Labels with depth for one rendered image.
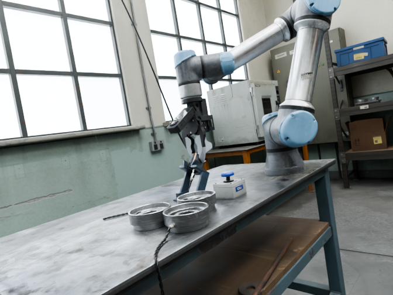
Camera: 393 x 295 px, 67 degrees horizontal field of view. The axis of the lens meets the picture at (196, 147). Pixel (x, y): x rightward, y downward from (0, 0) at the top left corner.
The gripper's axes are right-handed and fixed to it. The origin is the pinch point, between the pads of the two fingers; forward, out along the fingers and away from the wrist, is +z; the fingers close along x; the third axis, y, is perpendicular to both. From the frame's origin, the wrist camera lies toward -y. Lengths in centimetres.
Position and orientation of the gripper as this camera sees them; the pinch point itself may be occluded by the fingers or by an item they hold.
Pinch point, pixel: (197, 159)
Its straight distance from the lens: 97.3
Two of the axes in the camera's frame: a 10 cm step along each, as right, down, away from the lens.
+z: 1.6, 9.8, 0.5
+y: 6.9, -1.5, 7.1
